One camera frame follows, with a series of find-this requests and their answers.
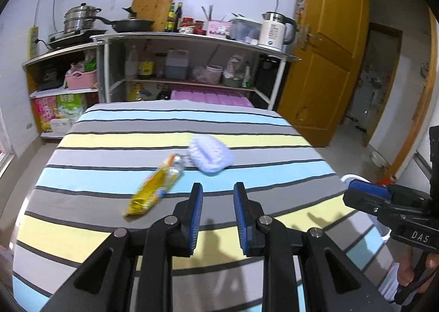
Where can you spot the clear plastic storage container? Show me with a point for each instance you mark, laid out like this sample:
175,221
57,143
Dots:
245,30

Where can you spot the black appliance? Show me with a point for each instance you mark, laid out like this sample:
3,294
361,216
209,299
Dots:
269,82

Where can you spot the striped tablecloth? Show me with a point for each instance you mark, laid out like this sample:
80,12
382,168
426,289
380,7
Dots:
137,140

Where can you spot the yellow power strip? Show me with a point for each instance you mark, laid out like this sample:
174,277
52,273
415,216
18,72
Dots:
33,41

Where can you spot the purple plastic crate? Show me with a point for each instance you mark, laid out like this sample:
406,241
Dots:
212,99

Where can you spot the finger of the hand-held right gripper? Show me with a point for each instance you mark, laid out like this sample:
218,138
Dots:
368,188
367,204

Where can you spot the bundle of chopsticks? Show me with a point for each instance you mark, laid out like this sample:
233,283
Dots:
207,13

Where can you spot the wooden cutting board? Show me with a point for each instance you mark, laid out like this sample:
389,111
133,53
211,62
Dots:
154,3

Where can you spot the white metal shelf rack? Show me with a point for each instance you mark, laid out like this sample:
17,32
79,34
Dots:
188,37

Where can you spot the orange dustpan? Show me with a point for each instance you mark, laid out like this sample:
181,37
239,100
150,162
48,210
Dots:
386,181

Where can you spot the brown oil bottle yellow label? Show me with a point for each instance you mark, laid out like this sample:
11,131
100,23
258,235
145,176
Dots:
145,66

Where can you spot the wooden shelf unit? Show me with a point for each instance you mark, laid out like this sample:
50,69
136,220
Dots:
51,56

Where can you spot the yellow cooking oil bottle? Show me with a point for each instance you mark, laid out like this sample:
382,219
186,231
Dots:
137,93

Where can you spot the green bowl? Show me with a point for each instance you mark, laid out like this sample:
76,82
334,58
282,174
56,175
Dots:
233,82

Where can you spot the white foam fruit net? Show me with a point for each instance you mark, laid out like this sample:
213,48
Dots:
211,156

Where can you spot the clear plastic bottle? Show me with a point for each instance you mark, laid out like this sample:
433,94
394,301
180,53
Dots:
131,65

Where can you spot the white bowl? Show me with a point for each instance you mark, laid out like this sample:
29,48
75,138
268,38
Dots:
378,160

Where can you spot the white plastic bag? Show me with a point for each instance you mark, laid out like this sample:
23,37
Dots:
236,65

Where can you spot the black box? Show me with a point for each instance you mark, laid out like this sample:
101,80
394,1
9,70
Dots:
49,77

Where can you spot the pink plastic basket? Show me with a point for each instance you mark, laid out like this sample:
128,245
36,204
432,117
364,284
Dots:
82,80

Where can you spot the white bin with black liner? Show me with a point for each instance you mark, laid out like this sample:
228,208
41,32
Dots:
356,178

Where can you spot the small dark bottle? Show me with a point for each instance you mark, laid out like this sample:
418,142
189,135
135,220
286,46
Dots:
163,93

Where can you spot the dark sauce bottle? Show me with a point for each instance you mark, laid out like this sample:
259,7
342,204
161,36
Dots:
170,20
179,18

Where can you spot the blue plastic jerrycan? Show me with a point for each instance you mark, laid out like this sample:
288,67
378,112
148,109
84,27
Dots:
177,66

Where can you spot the green snack bag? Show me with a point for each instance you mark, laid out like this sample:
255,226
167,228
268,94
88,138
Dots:
72,106

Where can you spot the pink utensil box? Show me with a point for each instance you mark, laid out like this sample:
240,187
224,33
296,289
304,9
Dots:
217,29

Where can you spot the white electric kettle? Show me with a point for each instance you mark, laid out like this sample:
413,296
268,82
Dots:
271,32

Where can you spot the red sauce jar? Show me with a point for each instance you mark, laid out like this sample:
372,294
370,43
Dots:
199,27
187,26

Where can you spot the pink snack bag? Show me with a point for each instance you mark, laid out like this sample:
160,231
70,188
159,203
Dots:
46,113

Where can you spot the yellow wooden door frame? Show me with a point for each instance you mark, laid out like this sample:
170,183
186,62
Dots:
411,92

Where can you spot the yellow wooden door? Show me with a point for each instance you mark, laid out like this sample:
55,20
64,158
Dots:
325,75

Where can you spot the dark glass jar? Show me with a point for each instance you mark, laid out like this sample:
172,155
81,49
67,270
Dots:
160,66

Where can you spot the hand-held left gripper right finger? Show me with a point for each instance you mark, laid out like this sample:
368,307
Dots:
240,221

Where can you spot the yellow snack wrapper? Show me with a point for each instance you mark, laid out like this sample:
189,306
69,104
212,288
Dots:
151,192

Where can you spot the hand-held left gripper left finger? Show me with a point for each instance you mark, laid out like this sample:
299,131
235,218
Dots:
196,217

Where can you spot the black induction cooker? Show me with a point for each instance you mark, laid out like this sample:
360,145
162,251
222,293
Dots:
68,39

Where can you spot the white cardboard box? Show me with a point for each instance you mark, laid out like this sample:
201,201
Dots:
65,124

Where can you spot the steel steamer pot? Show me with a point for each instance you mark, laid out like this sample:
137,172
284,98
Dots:
79,20

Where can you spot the black frying pan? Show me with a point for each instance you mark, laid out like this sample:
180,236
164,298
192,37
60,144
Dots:
132,25

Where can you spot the silver refrigerator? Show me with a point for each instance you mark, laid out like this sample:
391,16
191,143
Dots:
420,140

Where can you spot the green spray bottle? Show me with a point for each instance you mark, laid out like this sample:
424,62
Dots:
247,78

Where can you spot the small pink-rimmed bucket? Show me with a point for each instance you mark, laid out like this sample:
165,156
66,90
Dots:
215,74

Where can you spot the person's right hand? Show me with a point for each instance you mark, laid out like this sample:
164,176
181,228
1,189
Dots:
406,267

